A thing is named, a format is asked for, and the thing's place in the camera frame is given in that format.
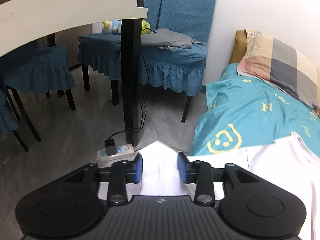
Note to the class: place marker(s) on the black power adapter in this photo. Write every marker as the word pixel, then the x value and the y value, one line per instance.
pixel 110 147

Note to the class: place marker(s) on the blue covered chair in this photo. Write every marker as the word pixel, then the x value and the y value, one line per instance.
pixel 101 52
pixel 174 52

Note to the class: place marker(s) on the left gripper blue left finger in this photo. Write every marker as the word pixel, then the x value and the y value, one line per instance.
pixel 122 173

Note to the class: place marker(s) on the white garment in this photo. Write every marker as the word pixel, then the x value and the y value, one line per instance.
pixel 286 162

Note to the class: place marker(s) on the yellow blue plush toy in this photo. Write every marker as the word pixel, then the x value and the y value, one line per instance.
pixel 114 27

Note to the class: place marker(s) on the grey cloth on chair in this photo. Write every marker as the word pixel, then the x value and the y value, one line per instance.
pixel 166 39

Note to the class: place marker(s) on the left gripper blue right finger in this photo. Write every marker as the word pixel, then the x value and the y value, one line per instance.
pixel 200 174

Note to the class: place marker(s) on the brown headboard cushion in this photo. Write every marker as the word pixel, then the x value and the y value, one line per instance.
pixel 240 46

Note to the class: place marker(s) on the blue chair near table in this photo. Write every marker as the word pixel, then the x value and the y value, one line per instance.
pixel 30 68

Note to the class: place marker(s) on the white power strip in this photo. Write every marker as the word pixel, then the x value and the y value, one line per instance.
pixel 123 151

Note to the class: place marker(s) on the teal patterned bed sheet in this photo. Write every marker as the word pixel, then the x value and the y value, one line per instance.
pixel 246 111

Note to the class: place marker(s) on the blue covered chair left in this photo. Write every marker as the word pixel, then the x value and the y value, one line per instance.
pixel 101 52

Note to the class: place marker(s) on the plaid pillow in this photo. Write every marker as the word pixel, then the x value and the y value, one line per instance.
pixel 282 66

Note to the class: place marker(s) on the blue covered chair right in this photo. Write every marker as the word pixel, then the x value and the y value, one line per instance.
pixel 174 52

